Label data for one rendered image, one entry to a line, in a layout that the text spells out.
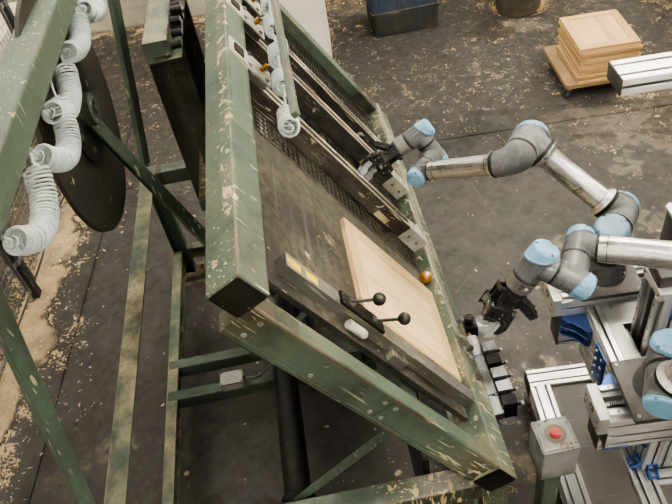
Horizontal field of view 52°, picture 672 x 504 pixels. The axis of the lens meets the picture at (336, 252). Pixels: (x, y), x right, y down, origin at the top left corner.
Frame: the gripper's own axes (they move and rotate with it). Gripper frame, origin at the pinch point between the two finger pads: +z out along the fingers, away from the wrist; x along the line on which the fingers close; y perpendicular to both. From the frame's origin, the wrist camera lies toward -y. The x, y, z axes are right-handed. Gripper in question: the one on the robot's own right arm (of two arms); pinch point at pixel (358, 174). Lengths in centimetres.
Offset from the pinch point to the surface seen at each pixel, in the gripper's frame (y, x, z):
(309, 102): -18.5, -29.5, -1.7
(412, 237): 16.9, 30.1, -1.7
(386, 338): 95, -13, -1
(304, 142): 16.9, -37.0, -0.9
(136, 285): -7, -20, 115
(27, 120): 75, -121, 20
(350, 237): 51, -17, 1
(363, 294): 78, -17, 0
